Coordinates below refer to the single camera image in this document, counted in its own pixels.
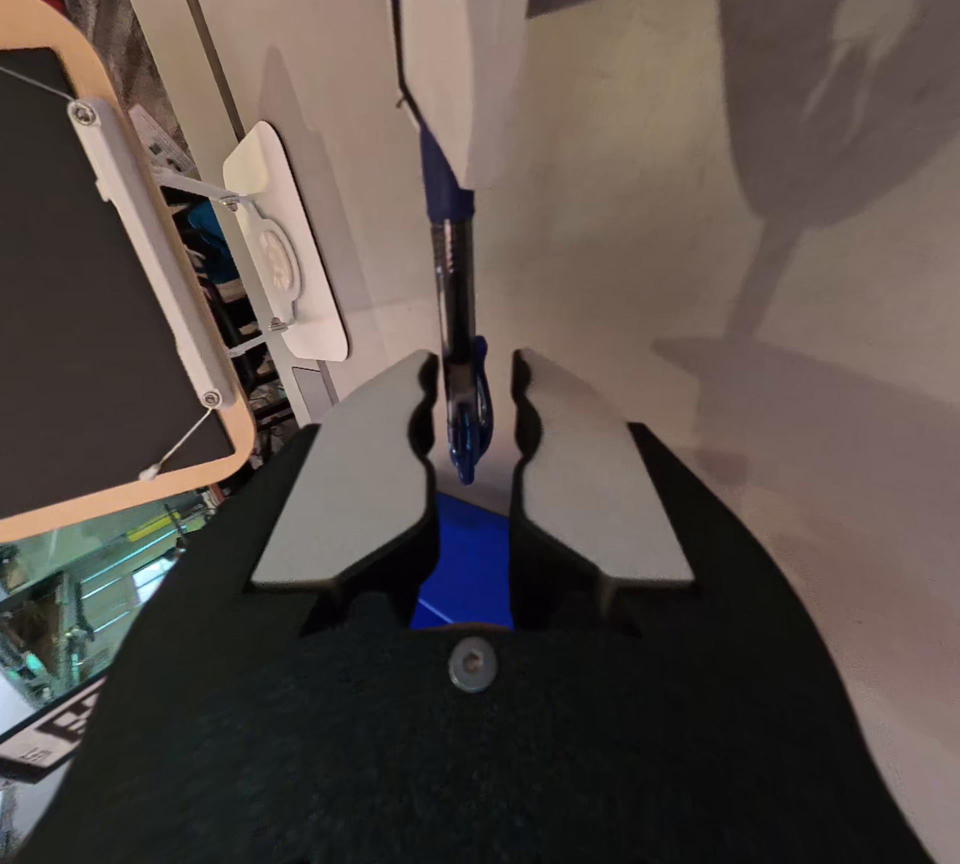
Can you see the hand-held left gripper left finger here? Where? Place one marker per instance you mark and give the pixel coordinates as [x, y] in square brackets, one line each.
[352, 497]

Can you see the blue ballpoint pen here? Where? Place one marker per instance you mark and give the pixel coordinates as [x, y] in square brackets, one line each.
[457, 294]

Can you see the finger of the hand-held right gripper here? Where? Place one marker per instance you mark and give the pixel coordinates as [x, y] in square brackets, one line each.
[465, 17]

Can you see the black framed marker sign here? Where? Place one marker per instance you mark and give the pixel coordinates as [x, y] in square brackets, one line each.
[52, 725]

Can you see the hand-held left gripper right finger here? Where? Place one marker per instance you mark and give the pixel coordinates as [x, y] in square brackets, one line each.
[600, 497]

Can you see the black board with wooden rim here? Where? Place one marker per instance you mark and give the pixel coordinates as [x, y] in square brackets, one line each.
[75, 279]

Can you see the blue plastic bin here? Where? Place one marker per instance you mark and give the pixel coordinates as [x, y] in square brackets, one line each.
[469, 557]

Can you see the white stand base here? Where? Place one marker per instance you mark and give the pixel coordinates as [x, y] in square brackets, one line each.
[262, 152]

